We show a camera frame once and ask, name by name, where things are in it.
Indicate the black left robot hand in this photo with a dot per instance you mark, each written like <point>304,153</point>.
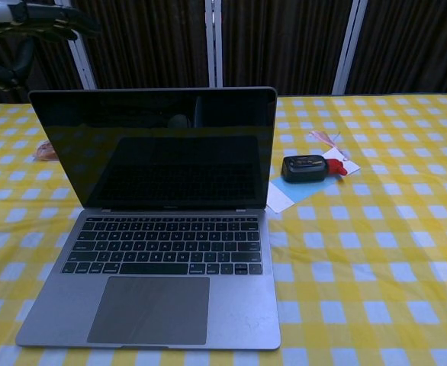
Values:
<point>44,21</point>

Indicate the grey open laptop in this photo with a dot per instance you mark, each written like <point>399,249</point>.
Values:
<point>158,213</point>

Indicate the black rectangular device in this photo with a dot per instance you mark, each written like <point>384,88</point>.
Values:
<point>302,167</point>

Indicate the white and blue card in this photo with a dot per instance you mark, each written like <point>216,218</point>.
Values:
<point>307,187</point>

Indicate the red small clip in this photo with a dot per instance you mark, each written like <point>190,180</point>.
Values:
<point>336,167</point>

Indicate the yellow white checkered tablecloth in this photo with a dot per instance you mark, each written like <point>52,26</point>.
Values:
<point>361,248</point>

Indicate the white partition frame post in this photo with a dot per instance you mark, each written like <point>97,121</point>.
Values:
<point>80,61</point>
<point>347,47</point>
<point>214,42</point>

